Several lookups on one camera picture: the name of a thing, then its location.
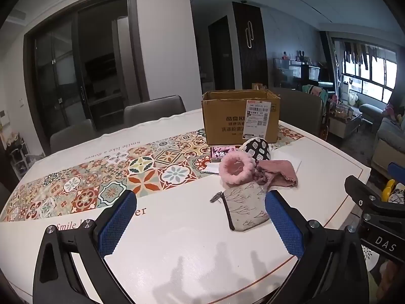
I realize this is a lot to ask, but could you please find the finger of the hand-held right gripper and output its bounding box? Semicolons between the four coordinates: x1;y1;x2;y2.
345;175;405;225
389;163;405;182

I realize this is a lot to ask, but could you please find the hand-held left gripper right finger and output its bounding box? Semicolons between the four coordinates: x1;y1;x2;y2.
265;190;371;304

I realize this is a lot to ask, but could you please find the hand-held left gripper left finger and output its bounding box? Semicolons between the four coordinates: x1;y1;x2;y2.
32;190;137;304

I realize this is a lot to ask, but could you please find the black white spotted pouch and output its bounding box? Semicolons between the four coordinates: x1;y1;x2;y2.
238;137;272;162

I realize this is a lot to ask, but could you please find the brown cardboard box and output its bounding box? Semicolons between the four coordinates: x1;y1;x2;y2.
202;89;281;146

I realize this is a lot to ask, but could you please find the grey sofa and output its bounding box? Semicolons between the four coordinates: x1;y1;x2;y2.
359;103;405;172

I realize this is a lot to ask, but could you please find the grey floral zipper pouch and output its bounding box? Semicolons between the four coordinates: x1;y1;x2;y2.
210;184;271;232

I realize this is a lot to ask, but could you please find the pink cloth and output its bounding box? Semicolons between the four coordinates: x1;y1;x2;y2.
256;159;298;188

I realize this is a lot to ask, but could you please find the low coffee table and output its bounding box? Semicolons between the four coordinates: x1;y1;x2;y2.
329;111;363;138

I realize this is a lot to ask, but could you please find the white paper sheet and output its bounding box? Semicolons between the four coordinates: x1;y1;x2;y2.
205;156;302;175

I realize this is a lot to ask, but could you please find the pink fluffy scrunchie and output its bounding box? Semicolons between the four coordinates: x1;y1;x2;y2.
219;153;257;186

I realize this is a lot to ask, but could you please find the grey dining chair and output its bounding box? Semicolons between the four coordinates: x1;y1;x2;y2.
269;87;325;135
50;119;95;154
123;95;187;129

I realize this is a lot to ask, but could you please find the small pink card box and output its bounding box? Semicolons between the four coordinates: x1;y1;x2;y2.
210;146;241;163

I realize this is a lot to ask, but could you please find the large window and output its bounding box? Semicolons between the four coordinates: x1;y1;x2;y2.
332;38;399;103

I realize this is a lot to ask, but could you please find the small shoe rack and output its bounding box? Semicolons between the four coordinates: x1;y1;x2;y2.
6;133;45;181

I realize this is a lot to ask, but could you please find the dark display cabinet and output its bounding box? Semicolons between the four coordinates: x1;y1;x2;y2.
273;58;334;89

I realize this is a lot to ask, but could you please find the dark framed glass sliding door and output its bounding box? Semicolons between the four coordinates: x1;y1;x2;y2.
24;0;149;153

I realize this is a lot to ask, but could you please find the dark door with metal handle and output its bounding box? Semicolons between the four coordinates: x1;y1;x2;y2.
232;2;268;91

